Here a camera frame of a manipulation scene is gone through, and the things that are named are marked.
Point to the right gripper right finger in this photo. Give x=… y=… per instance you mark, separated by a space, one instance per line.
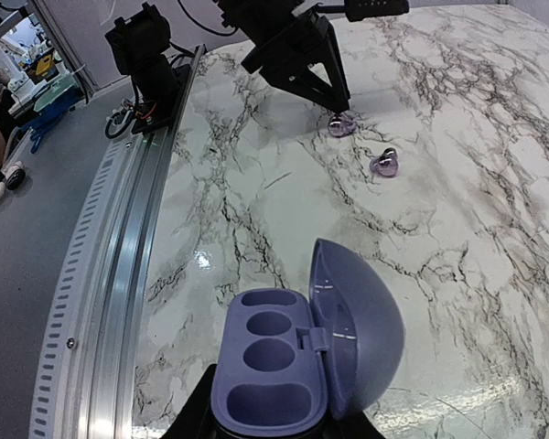
x=356 y=426

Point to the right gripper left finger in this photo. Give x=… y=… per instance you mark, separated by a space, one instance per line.
x=195 y=420

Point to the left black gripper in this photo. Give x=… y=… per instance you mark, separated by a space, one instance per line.
x=279 y=35

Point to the purple earbud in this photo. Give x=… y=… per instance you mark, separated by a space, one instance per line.
x=386 y=164
x=341 y=125

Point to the purple earbud charging case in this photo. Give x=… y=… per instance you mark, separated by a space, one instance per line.
x=290 y=361

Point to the black earbud case on bench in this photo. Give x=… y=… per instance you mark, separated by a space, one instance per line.
x=15 y=176

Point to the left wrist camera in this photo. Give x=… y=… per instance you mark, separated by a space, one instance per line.
x=356 y=10

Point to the aluminium front rail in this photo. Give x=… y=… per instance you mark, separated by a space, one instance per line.
x=85 y=380

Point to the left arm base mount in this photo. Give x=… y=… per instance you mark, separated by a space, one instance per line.
x=160 y=72

